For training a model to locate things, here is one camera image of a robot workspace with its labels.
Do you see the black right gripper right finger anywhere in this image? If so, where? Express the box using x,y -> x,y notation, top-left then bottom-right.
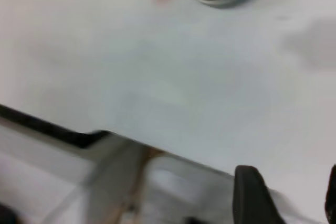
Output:
324,164 -> 336,224

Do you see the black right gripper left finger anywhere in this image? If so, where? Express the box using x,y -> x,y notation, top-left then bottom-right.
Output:
232,165 -> 286,224

